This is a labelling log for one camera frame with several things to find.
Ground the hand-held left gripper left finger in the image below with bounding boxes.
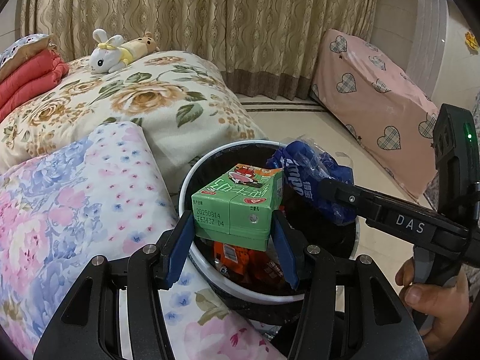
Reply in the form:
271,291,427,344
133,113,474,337
33,210,196,360

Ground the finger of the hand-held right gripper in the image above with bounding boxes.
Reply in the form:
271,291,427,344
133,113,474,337
319,178,379,224

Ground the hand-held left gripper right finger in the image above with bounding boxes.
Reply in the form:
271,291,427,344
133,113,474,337
271,212,430,360

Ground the blue plastic wrapper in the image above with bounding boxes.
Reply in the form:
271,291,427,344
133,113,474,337
267,140,361,226

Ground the orange snack packet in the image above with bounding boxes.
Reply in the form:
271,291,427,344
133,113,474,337
213,242,286,282

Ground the white bin with black bag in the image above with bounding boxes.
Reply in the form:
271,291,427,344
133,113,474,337
178,140,361,360

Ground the green drink carton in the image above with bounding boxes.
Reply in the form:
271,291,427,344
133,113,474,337
191,163,285,252

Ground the person's right hand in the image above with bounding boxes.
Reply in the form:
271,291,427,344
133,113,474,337
395,257,471,353

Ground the pink heart print cloth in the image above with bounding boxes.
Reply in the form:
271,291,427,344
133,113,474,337
311,28,439,203

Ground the blue pink floral blanket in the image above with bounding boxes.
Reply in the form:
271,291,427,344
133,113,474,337
0,121,286,360

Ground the cream floral duvet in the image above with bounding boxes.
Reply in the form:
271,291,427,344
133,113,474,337
0,50,267,181

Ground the white rabbit plush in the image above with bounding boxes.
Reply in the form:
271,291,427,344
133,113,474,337
89,28,130,74

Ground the small brown bear plush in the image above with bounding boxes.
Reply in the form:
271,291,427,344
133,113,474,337
118,32,160,69

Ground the beige patterned curtain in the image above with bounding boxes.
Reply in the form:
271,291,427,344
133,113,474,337
19,0,379,100

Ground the folded red blanket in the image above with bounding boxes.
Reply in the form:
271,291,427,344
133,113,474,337
0,50,70,121

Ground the blue patterned pillow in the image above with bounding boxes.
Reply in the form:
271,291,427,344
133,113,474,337
0,34,53,76

